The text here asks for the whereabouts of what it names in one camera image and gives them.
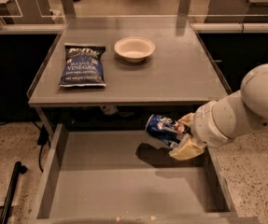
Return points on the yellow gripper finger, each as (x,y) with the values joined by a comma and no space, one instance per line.
(187,119)
(186,147)

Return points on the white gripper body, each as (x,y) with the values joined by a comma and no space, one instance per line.
(205,124)

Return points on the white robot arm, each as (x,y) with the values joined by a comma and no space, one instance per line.
(218,123)

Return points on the open grey top drawer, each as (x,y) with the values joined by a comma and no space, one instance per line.
(127,177)

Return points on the grey cabinet with top surface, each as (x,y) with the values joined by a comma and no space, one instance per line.
(178,73)

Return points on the white paper bowl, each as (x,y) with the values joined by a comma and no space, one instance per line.
(134,49)

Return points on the blue vinegar chips bag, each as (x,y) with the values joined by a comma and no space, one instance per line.
(83,66)

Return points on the black pole on floor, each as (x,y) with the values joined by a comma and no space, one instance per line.
(19,169)

